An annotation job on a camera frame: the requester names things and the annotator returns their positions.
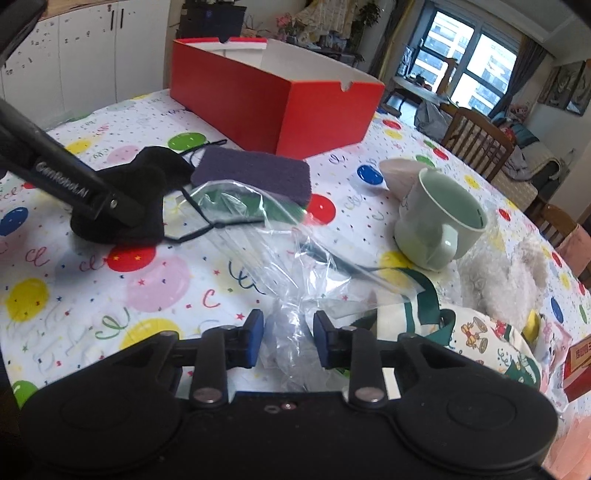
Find wooden dining chair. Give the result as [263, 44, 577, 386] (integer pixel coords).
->
[442, 108, 515, 183]

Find wooden chair with pink towel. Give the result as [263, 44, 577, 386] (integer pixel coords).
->
[536, 204, 590, 279]

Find large window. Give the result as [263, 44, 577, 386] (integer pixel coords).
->
[407, 1, 521, 115]

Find red cardboard shoe box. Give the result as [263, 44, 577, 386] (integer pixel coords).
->
[169, 37, 385, 160]

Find pink towel on chair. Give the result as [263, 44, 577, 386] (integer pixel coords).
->
[557, 224, 591, 277]

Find framed wall picture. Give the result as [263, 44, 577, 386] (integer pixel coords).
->
[537, 59, 590, 116]

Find yellow sponge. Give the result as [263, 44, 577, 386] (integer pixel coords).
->
[521, 310, 541, 344]

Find sofa with white cover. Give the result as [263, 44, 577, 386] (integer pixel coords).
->
[492, 113, 569, 212]

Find clear plastic zip bag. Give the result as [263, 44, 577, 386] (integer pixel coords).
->
[164, 180, 425, 392]

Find balloon print tablecloth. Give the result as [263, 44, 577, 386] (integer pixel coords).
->
[0, 88, 591, 480]

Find christmas print cloth bag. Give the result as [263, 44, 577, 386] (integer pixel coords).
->
[337, 268, 542, 389]

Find white fluffy sock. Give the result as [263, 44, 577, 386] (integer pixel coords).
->
[458, 236, 548, 331]

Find pale green ceramic mug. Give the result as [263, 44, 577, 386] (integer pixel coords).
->
[394, 168, 489, 271]

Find red small carton box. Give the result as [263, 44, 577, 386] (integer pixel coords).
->
[563, 335, 591, 402]

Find black cloth face mask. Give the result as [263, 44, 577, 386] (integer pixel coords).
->
[69, 138, 267, 246]

